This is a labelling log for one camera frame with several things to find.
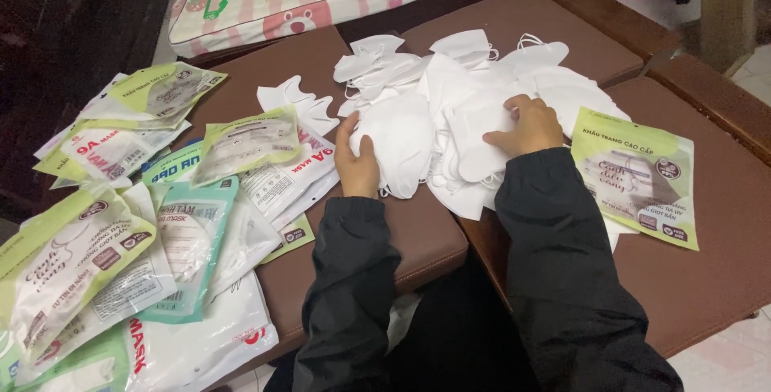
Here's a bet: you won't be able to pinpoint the person's right hand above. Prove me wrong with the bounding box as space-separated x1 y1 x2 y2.
482 94 565 158

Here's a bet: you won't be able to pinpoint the person's left hand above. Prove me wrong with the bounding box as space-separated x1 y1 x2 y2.
334 112 382 200

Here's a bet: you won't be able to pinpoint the white round face mask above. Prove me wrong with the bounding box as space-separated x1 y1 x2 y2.
348 93 436 200

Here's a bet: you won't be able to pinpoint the small stack of white masks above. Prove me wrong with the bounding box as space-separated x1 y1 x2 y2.
257 75 341 137

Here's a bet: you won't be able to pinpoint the brown leather seat cushion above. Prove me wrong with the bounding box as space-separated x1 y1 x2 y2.
457 76 771 358
173 25 470 383
400 0 645 89

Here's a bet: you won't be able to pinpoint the pile of white masks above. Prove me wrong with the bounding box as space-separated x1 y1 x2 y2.
333 29 633 222

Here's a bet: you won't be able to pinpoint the green face mask packet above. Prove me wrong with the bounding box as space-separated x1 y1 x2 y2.
570 106 700 252

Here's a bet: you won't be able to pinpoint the person's black trousers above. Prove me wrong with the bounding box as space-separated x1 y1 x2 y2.
264 253 543 392

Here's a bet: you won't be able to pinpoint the brown cardboard box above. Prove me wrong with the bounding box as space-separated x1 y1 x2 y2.
698 0 760 78

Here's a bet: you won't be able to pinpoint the heap of mask packets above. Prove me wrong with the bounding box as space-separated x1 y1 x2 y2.
0 62 342 392

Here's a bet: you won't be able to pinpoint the dark wooden bench frame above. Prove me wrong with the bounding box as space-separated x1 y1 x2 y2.
178 0 771 169

